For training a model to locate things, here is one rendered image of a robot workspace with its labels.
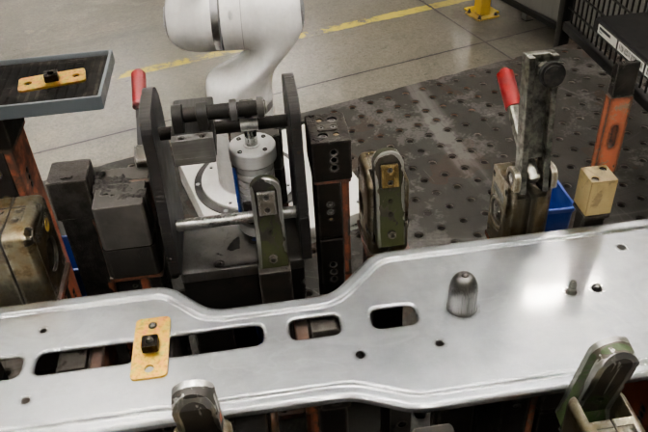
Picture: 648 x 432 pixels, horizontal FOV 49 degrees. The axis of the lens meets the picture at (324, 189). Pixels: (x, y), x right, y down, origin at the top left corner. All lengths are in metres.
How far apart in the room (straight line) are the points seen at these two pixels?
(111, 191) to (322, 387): 0.36
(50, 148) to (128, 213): 2.35
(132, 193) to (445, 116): 1.01
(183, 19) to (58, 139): 2.13
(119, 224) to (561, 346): 0.52
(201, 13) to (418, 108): 0.74
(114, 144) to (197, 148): 2.32
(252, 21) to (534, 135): 0.52
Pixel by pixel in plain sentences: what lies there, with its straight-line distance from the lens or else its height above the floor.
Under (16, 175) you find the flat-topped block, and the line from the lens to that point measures 1.04.
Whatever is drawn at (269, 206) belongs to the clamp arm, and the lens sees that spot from 0.82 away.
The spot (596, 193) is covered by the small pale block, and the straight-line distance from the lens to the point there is 0.92.
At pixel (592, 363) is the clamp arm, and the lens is 0.64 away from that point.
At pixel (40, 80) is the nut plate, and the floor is 1.16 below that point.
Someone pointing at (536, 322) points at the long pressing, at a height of 1.00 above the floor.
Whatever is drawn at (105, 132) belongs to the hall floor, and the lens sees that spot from 3.23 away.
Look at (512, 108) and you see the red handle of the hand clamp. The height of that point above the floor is 1.12.
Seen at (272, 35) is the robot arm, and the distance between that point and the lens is 1.18.
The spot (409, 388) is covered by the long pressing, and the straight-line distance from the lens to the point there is 0.73.
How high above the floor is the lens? 1.57
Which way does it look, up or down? 36 degrees down
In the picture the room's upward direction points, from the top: 3 degrees counter-clockwise
